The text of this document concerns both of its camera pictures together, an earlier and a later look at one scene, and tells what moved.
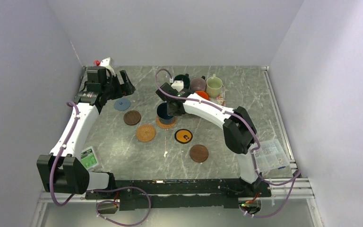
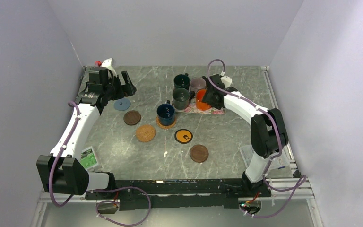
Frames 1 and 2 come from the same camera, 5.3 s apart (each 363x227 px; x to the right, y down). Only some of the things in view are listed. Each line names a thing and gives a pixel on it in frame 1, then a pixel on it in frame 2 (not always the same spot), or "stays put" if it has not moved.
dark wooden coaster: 132,117 stays put
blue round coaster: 122,104 stays put
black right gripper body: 171,112 → 208,99
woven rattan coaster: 145,133 stays put
